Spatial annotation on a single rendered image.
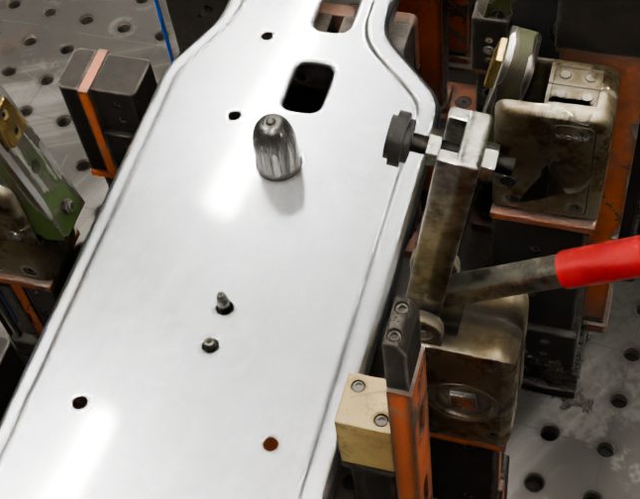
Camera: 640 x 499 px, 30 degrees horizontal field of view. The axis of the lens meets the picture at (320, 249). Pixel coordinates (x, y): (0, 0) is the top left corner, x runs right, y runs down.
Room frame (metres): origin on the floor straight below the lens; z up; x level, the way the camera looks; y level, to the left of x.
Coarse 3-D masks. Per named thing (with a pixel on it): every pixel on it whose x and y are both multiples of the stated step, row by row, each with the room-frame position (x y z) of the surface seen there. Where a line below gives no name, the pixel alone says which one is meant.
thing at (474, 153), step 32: (448, 128) 0.39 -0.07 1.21; (480, 128) 0.38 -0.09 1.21; (448, 160) 0.36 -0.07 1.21; (480, 160) 0.36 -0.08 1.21; (512, 160) 0.37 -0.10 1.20; (448, 192) 0.36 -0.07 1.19; (448, 224) 0.36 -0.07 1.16; (416, 256) 0.37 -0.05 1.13; (448, 256) 0.36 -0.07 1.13; (416, 288) 0.37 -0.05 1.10
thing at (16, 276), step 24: (0, 192) 0.54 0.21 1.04; (0, 216) 0.54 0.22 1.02; (24, 216) 0.54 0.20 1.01; (0, 240) 0.54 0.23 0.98; (24, 240) 0.54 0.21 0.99; (48, 240) 0.55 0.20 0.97; (72, 240) 0.57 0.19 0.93; (0, 264) 0.55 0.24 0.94; (24, 264) 0.54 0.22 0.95; (48, 264) 0.54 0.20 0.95; (72, 264) 0.57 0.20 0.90; (0, 288) 0.57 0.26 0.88; (24, 288) 0.55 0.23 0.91; (48, 288) 0.53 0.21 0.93; (0, 312) 0.59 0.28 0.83; (24, 312) 0.56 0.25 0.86; (48, 312) 0.55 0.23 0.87; (24, 336) 0.57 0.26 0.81; (24, 360) 0.56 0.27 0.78
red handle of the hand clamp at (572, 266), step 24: (624, 240) 0.35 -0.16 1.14; (504, 264) 0.37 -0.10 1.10; (528, 264) 0.36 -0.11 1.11; (552, 264) 0.36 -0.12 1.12; (576, 264) 0.35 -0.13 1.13; (600, 264) 0.34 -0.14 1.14; (624, 264) 0.33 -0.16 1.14; (456, 288) 0.37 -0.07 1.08; (480, 288) 0.36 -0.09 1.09; (504, 288) 0.36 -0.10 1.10; (528, 288) 0.35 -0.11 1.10; (552, 288) 0.35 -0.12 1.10
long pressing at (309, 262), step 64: (256, 0) 0.73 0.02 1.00; (320, 0) 0.72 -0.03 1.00; (384, 0) 0.70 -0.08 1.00; (192, 64) 0.67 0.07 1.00; (256, 64) 0.66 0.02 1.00; (320, 64) 0.65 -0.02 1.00; (384, 64) 0.63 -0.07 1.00; (192, 128) 0.61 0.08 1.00; (320, 128) 0.58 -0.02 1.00; (384, 128) 0.57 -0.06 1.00; (128, 192) 0.55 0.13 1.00; (192, 192) 0.54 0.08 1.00; (256, 192) 0.53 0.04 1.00; (320, 192) 0.52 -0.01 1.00; (384, 192) 0.51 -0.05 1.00; (128, 256) 0.50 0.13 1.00; (192, 256) 0.49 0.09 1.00; (256, 256) 0.48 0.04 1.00; (320, 256) 0.47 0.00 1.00; (384, 256) 0.46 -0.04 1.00; (64, 320) 0.45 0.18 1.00; (128, 320) 0.44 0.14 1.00; (192, 320) 0.44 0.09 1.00; (256, 320) 0.43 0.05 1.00; (320, 320) 0.42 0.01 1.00; (64, 384) 0.40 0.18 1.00; (128, 384) 0.40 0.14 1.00; (192, 384) 0.39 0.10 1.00; (256, 384) 0.38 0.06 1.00; (320, 384) 0.37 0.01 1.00; (0, 448) 0.37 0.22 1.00; (64, 448) 0.36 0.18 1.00; (128, 448) 0.35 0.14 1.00; (192, 448) 0.34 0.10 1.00; (256, 448) 0.34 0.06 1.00; (320, 448) 0.33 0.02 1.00
